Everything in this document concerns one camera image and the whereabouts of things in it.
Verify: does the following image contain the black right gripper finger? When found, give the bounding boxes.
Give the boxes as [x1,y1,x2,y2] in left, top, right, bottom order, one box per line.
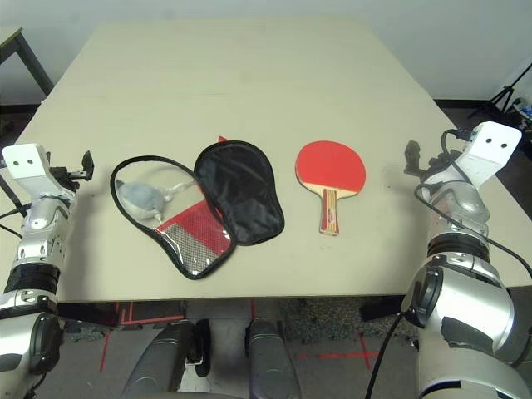
[403,140,421,175]

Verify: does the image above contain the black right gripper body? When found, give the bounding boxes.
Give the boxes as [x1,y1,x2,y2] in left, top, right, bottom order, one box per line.
[415,152,452,182]

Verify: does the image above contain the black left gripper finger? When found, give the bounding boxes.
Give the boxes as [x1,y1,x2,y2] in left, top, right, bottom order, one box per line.
[81,150,95,182]

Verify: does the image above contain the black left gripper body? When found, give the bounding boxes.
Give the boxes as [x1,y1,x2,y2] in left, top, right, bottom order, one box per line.
[49,165,86,193]

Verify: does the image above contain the grey plush zipper charm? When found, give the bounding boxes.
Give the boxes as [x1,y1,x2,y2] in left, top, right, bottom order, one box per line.
[114,178,196,221]

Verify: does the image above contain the red black paddle case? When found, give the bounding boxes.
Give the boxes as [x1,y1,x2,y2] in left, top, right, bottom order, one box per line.
[110,135,286,280]

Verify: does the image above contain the black tripod stand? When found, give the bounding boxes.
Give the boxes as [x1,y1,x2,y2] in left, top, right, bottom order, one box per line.
[467,62,532,121]

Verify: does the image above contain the bin with bottles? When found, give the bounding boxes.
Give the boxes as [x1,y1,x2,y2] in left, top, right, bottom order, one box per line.
[513,97,532,126]

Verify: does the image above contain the side table with dark legs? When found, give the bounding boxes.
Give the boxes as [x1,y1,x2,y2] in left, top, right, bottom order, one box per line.
[0,27,55,99]

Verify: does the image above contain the dark grey left robot leg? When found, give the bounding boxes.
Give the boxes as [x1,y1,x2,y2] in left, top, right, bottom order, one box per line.
[120,318,213,399]

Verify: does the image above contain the dark grey robot leg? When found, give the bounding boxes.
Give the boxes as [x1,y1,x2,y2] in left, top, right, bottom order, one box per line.
[120,318,213,399]
[244,317,303,399]

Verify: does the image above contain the dark grey right robot leg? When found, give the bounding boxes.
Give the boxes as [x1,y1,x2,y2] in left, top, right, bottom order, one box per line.
[244,317,303,399]

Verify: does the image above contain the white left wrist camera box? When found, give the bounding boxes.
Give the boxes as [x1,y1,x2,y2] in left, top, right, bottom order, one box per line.
[1,143,78,199]

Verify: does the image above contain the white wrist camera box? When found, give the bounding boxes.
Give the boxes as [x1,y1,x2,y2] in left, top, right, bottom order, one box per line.
[431,121,523,190]
[1,143,78,199]

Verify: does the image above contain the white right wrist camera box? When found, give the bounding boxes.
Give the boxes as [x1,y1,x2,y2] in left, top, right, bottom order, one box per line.
[431,121,523,190]

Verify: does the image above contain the black left camera cable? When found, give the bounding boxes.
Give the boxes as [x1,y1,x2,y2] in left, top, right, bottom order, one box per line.
[0,178,32,241]

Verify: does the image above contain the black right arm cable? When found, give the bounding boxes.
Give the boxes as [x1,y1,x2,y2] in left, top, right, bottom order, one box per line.
[364,313,406,399]

